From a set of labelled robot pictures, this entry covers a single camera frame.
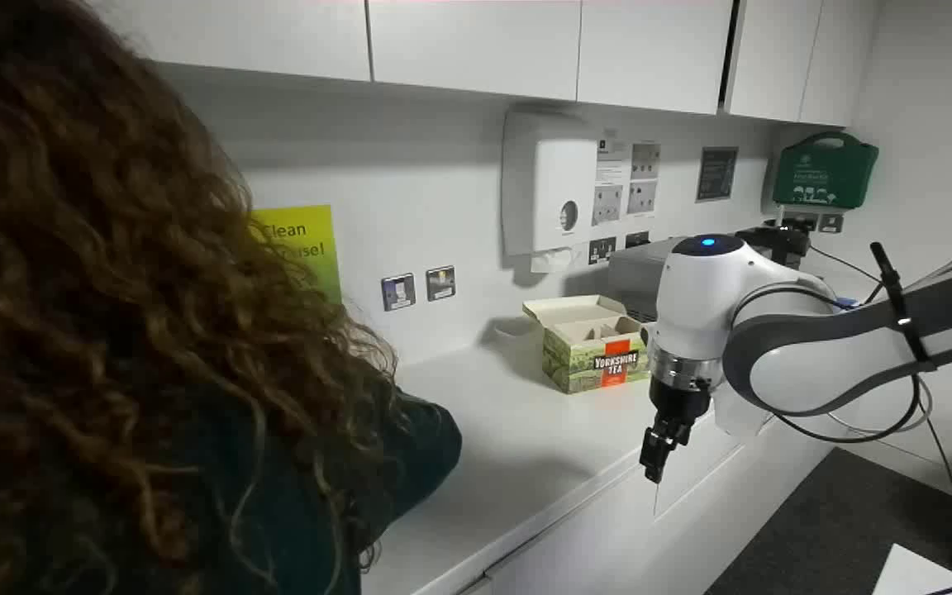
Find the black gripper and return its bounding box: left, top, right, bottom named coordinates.
left=639, top=355, right=719, bottom=488

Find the green cardboard tea box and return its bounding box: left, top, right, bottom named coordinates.
left=519, top=291, right=654, bottom=396

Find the green first aid box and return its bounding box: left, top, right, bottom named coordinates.
left=770, top=130, right=883, bottom=210

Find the white base cabinet run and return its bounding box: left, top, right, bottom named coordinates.
left=447, top=410, right=834, bottom=595

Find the black coffee machine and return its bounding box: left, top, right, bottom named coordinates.
left=736, top=216, right=819, bottom=272

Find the white poster with grey picture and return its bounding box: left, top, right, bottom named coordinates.
left=587, top=130, right=630, bottom=230

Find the white paper sheet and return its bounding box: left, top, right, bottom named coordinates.
left=870, top=541, right=952, bottom=595

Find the white paper towel dispenser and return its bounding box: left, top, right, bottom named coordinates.
left=498, top=107, right=602, bottom=274

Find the white upper cabinet door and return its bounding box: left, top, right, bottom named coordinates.
left=731, top=0, right=883, bottom=127
left=85, top=0, right=373, bottom=82
left=368, top=0, right=585, bottom=101
left=577, top=0, right=733, bottom=120

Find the green clean after use sign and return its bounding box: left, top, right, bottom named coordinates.
left=250, top=202, right=344, bottom=304

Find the person with curly brown hair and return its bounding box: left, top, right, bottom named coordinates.
left=0, top=0, right=466, bottom=595

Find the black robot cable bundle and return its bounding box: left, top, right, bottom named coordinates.
left=754, top=234, right=931, bottom=448

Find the dark rectangular wall panel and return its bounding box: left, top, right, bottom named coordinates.
left=696, top=144, right=741, bottom=205

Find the thin black hanging cable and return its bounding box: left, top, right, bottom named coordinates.
left=805, top=241, right=952, bottom=506

